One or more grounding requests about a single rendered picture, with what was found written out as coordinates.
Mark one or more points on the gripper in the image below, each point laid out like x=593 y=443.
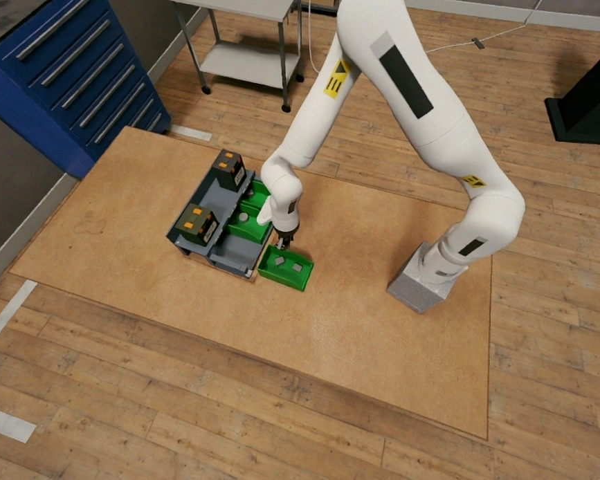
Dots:
x=285 y=238

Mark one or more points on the grey shelf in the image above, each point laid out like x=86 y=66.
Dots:
x=224 y=250

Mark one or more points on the green bin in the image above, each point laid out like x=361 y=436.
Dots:
x=249 y=230
x=284 y=274
x=260 y=193

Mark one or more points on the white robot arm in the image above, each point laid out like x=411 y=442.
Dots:
x=377 y=37

